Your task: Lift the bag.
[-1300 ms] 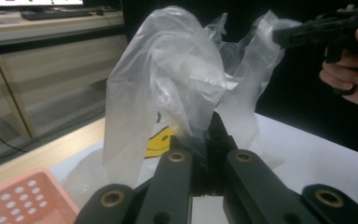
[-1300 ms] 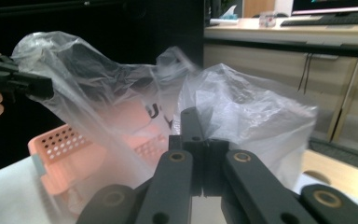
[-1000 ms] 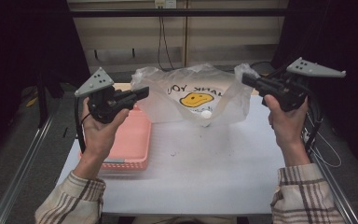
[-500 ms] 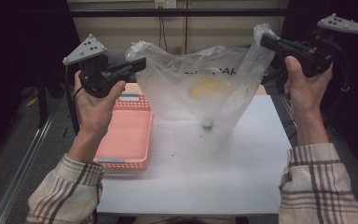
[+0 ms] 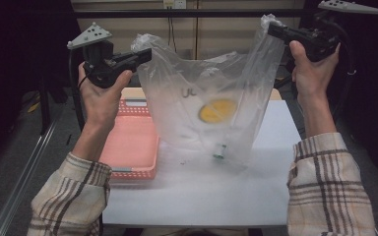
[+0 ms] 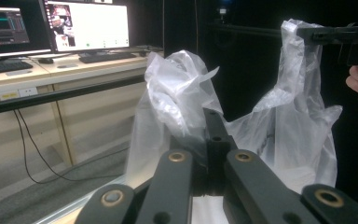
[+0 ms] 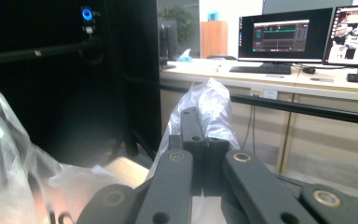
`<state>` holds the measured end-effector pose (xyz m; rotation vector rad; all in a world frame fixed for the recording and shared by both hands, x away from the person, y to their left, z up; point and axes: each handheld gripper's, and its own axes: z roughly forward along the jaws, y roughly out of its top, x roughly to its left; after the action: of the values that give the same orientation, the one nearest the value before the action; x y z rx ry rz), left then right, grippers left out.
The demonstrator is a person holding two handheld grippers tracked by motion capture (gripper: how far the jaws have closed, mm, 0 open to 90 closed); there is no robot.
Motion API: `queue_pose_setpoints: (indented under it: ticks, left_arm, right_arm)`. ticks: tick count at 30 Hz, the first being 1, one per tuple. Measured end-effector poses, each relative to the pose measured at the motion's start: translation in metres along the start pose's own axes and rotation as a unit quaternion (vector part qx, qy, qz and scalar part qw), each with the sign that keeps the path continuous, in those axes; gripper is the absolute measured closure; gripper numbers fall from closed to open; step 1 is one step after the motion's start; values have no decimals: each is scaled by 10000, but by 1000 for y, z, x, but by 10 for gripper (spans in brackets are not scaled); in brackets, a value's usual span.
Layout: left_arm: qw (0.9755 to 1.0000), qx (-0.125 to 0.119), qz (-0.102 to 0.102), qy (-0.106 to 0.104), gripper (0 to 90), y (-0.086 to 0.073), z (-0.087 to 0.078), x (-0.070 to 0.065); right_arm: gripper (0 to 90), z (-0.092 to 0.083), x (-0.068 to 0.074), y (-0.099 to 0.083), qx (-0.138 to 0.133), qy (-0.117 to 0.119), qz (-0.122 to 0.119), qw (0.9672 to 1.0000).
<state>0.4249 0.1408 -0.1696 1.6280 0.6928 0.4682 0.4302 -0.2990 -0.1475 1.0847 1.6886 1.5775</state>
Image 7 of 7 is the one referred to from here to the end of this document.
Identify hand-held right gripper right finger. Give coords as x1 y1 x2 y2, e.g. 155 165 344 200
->
207 138 231 198

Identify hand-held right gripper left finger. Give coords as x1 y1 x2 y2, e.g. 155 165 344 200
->
169 106 208 198

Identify clear plastic bag yellow face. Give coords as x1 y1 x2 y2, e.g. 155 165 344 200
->
0 77 241 224

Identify blue tissue pack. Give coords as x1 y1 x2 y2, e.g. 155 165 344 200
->
175 48 194 63

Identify dark side-on monitor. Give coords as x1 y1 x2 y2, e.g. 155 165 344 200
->
158 18 179 70

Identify wooden cabinet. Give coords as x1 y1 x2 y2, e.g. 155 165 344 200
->
200 20 229 60

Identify black horizontal metal bar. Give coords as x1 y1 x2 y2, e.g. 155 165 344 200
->
159 81 358 127

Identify beige office desk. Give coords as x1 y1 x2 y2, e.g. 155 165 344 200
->
159 58 358 195

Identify green potted plant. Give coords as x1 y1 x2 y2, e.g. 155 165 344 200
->
161 6 194 45

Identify wide black computer monitor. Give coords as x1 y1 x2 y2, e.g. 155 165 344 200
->
237 7 336 64

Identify computer monitor with bright window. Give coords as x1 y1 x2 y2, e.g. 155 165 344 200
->
322 3 358 69

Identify black horizontal pole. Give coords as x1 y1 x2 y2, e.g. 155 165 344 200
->
0 39 106 65

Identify black hanging cable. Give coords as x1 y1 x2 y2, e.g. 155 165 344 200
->
241 104 258 151

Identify white wall socket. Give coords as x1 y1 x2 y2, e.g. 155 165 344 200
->
249 88 279 101

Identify camera with blue light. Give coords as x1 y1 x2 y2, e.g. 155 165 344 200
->
79 5 101 35

